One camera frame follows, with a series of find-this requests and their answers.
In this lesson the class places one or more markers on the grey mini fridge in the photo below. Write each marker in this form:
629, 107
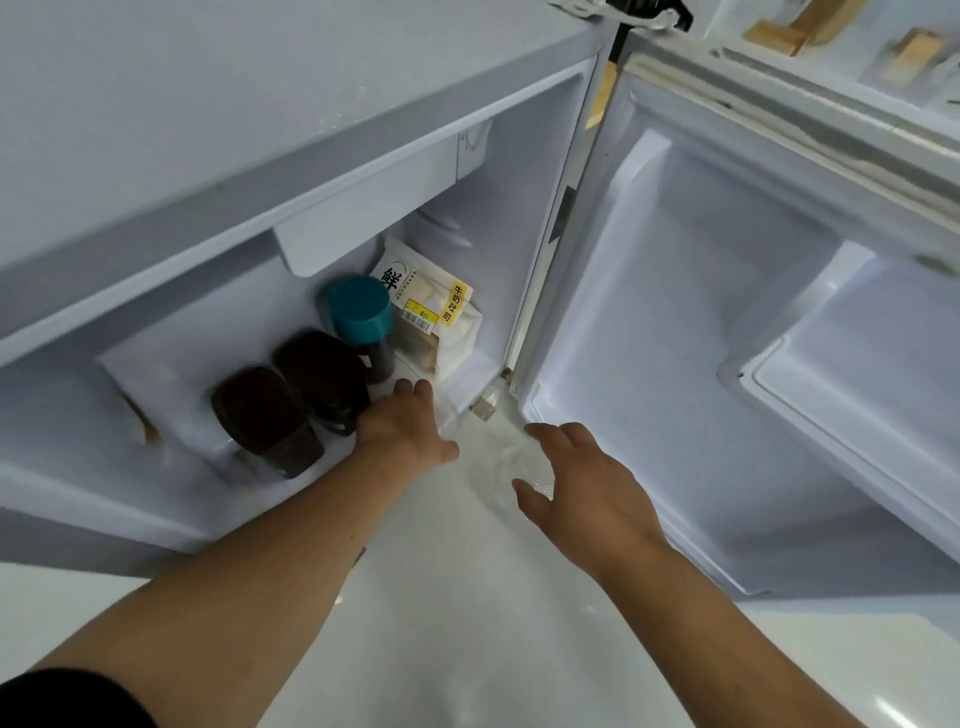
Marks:
225, 112

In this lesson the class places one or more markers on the dark brown lidded container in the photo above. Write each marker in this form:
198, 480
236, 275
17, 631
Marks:
262, 420
322, 375

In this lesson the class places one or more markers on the flat wooden board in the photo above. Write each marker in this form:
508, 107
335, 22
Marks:
772, 37

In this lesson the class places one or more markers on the person's right hand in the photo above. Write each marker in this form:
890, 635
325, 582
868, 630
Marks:
600, 517

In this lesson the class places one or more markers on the person's left forearm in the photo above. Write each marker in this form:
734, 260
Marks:
240, 592

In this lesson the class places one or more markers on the clear plastic bag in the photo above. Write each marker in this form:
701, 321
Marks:
491, 465

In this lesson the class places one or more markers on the person's right forearm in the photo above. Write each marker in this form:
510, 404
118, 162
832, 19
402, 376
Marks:
712, 652

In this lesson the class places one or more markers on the grey refrigerator door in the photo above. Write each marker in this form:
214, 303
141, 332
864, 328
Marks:
675, 337

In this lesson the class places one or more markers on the white paper packet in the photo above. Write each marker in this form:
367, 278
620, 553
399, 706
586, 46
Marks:
157, 382

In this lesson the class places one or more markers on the teal lid bottle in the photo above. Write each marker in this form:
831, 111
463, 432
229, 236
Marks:
361, 311

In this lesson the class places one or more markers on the wooden knife block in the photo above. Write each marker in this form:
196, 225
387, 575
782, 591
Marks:
832, 15

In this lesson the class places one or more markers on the small wooden box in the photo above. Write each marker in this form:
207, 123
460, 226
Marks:
916, 52

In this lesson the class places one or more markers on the white bread bag yellow label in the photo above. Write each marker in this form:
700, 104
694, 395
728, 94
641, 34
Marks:
442, 330

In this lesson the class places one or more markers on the person's left hand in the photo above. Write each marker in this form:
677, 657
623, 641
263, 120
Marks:
401, 431

